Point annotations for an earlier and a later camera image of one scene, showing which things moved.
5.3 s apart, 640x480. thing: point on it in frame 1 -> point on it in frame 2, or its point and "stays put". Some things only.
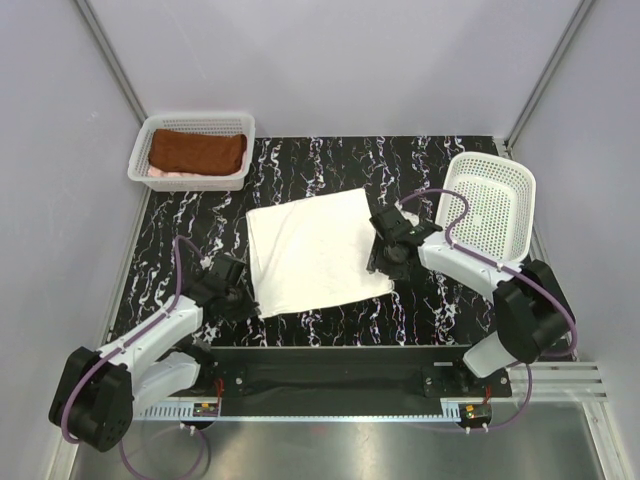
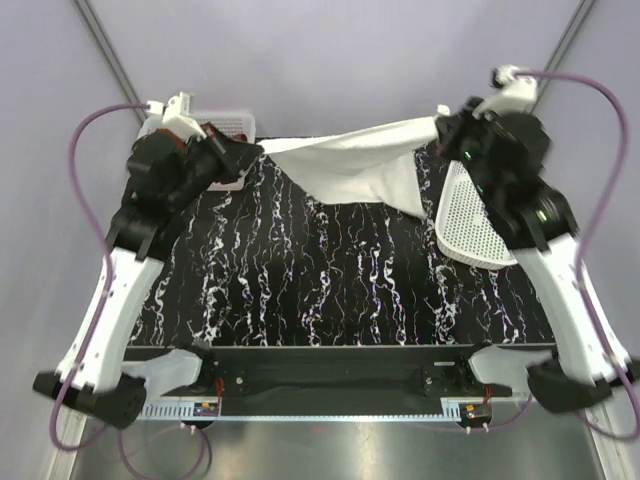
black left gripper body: [240, 305] -> [206, 165]
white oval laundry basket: [501, 201] stays put
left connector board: [205, 409] stays put
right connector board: [475, 411] stays put
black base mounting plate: [352, 373] stays put
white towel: [311, 251] -> [370, 163]
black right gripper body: [383, 259] -> [465, 141]
